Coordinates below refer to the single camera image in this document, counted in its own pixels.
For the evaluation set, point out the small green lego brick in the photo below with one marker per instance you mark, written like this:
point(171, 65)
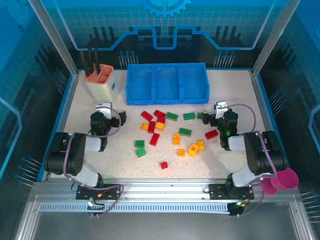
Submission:
point(199, 115)

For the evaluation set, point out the red lego brick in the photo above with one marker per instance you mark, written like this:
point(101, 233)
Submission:
point(146, 116)
point(161, 120)
point(151, 126)
point(211, 134)
point(160, 113)
point(154, 139)

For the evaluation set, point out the yellow lego brick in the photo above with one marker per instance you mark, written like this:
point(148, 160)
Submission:
point(201, 148)
point(160, 126)
point(144, 126)
point(200, 142)
point(181, 152)
point(176, 139)

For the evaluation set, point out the small notched red lego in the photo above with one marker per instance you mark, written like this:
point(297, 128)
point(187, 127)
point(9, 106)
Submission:
point(164, 165)

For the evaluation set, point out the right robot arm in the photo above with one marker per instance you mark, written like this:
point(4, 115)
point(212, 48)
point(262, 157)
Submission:
point(251, 152)

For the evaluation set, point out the cream holder with orange rim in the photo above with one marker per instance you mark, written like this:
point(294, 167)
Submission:
point(105, 90)

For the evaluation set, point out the blue table border rim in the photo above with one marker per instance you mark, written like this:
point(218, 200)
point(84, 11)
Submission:
point(65, 105)

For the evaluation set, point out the blue three-compartment bin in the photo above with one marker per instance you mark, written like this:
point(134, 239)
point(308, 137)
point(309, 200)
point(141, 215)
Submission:
point(165, 82)

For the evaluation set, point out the pink plastic cup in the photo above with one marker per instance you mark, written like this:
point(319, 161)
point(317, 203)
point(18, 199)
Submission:
point(286, 178)

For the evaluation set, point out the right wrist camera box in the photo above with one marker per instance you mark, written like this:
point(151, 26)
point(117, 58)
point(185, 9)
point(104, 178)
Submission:
point(221, 106)

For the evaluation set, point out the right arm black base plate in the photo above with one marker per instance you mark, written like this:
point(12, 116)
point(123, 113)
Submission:
point(217, 191)

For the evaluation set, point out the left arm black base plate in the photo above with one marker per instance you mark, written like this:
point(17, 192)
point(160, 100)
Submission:
point(82, 193)

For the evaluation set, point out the aluminium mounting rail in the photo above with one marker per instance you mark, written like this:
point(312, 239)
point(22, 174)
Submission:
point(162, 190)

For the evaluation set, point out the aluminium frame post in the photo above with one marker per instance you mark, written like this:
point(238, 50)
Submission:
point(53, 32)
point(276, 32)

